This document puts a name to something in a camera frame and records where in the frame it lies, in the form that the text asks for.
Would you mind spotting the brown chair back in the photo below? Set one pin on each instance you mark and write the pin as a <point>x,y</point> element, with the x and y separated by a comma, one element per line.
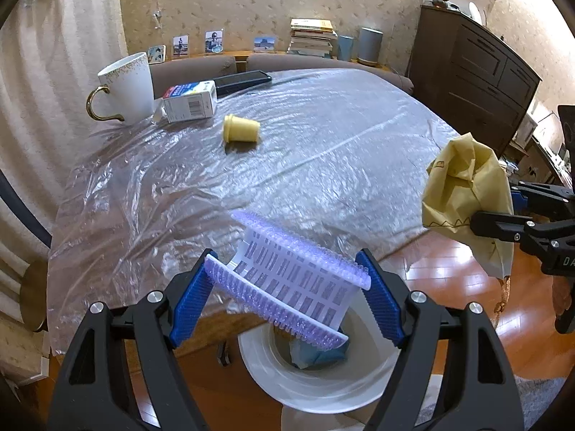
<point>193,69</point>
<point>314,63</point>

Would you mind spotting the blue plastic bag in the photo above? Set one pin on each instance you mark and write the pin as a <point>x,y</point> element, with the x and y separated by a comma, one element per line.
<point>314,357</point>

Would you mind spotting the black remote control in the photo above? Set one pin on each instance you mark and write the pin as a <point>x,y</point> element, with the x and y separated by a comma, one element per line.
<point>242,81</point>

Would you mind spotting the cluttered desk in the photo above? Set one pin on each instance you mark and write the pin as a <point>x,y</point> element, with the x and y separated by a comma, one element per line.
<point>539,139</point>

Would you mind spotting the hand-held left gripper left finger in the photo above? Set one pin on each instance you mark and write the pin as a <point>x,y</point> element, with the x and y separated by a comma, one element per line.
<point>191,305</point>

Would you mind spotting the metal wall hook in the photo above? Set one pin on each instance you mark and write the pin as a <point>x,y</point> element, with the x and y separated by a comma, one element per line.
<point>157,18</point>

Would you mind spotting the small ornaments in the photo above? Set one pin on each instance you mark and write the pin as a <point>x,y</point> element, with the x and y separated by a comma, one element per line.
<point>442,0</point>

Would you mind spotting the round wooden stool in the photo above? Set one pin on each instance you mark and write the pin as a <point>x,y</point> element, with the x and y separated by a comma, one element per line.
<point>33,296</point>

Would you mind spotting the beige curtain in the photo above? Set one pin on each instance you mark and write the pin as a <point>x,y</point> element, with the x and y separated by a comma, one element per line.
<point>54,98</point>

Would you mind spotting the blue cup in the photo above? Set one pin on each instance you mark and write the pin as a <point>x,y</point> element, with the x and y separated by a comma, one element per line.
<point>346,48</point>

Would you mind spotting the stack of books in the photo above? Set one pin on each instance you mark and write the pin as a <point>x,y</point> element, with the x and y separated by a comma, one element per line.
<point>312,38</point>

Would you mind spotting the white trash bin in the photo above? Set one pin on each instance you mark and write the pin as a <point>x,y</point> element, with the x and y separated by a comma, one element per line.
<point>269,377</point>

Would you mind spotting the small yellow cup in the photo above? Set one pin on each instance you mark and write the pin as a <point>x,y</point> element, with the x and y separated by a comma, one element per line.
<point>240,128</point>

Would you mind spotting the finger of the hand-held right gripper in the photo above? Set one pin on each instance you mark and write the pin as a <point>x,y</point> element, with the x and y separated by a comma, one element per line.
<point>498,224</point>
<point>543,194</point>

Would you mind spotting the white decorative plate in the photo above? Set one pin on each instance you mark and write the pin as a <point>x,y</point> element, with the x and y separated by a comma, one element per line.
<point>475,12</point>

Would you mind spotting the grey rug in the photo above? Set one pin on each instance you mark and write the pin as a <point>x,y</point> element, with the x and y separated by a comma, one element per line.
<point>539,404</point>

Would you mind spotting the grey cylindrical speaker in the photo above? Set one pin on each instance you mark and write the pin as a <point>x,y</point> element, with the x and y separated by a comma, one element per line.
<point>370,45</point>

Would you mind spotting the dark wooden cabinet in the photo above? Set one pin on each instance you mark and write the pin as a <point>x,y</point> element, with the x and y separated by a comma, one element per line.
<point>471,76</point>

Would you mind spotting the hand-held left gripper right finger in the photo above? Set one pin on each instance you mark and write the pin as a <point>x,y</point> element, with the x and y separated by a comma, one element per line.
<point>382,301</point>

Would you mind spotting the blue and white medicine box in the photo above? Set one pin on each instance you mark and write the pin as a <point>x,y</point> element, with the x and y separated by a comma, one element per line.
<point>188,105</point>

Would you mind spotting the small photo frame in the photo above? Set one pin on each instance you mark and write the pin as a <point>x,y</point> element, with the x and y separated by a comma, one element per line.
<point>214,41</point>
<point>182,46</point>
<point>263,44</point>
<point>156,54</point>

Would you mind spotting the yellow cloth bag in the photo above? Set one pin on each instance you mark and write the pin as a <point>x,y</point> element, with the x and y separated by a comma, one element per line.
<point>458,179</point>

